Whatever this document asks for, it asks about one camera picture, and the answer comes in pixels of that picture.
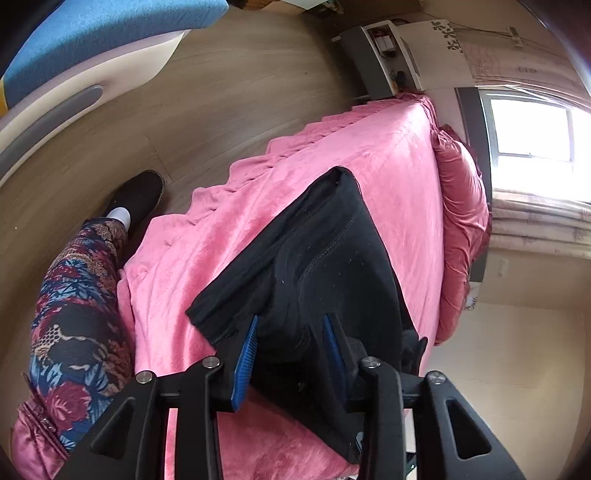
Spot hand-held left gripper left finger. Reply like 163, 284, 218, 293
55, 315, 262, 480

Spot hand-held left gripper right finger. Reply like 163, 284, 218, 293
322, 314, 527, 480

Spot black pants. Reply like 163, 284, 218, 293
185, 167, 428, 464

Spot pink plush bed blanket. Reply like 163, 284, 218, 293
117, 92, 451, 480

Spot person's floral trouser leg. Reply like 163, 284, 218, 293
30, 217, 139, 457

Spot person's white sock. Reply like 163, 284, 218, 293
105, 208, 133, 230

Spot person's black shoe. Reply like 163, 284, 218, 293
104, 171, 165, 241

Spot pink quilted duvet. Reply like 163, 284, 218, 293
431, 124, 493, 346

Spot person's pink jacket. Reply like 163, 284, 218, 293
10, 399, 77, 480

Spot beige curtain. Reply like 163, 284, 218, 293
462, 28, 591, 254

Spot grey nightstand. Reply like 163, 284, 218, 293
341, 25, 423, 100

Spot window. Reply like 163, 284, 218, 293
482, 90, 591, 204

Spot white floral headboard panel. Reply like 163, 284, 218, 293
397, 19, 476, 91

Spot blue cushioned white furniture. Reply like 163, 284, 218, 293
0, 0, 230, 185

